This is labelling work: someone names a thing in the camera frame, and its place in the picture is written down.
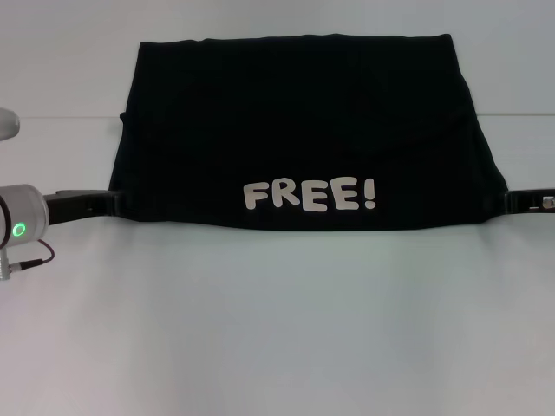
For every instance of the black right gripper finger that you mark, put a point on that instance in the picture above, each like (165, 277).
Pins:
(516, 203)

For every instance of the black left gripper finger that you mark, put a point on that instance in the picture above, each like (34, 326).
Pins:
(120, 203)

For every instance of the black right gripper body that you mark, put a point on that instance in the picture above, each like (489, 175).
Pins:
(535, 201)

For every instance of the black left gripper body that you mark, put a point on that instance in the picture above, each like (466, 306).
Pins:
(78, 206)

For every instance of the black t-shirt with FREE print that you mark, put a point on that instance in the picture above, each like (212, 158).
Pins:
(303, 130)

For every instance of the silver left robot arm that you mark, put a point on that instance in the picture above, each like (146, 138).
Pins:
(21, 212)

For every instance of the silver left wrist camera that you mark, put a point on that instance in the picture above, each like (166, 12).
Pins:
(8, 125)

